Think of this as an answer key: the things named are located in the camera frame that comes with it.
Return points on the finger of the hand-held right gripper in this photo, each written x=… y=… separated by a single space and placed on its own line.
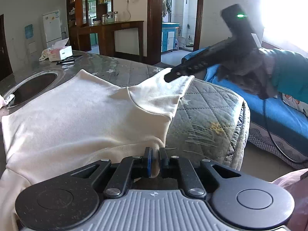
x=182 y=71

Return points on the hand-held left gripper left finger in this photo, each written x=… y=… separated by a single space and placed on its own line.
x=149 y=161

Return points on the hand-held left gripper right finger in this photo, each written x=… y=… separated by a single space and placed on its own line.
x=163 y=163

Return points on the cream long-sleeve shirt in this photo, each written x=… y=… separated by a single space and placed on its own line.
x=72 y=125

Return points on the person's right hand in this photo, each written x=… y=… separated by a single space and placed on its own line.
x=245 y=69

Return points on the mop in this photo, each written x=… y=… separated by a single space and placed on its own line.
x=190 y=44

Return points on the blue bathroom cabinet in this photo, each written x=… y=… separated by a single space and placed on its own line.
x=168 y=38

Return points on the wooden sideboard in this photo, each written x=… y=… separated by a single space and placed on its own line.
x=108 y=31

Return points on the glass jar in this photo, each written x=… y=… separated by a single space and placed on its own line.
x=104 y=19
x=115 y=16

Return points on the printed cushion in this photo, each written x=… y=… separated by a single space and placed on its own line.
x=296 y=103

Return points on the blue sofa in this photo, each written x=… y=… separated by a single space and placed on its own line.
x=276 y=122

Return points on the white and pink tissue box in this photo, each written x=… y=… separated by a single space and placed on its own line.
x=61 y=54

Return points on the round black table inset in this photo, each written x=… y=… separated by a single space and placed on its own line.
x=36 y=84

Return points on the white refrigerator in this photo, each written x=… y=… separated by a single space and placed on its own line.
x=51 y=26

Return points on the patterned small cloth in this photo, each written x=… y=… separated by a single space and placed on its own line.
x=44 y=55

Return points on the person's pink clothing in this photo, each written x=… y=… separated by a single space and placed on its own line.
x=300 y=197

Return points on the pink and white small garment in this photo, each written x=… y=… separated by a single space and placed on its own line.
x=3 y=102

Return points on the water dispenser with blue bottle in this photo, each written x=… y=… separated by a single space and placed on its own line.
x=28 y=31

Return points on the dark wooden door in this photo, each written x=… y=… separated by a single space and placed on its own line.
x=4 y=53

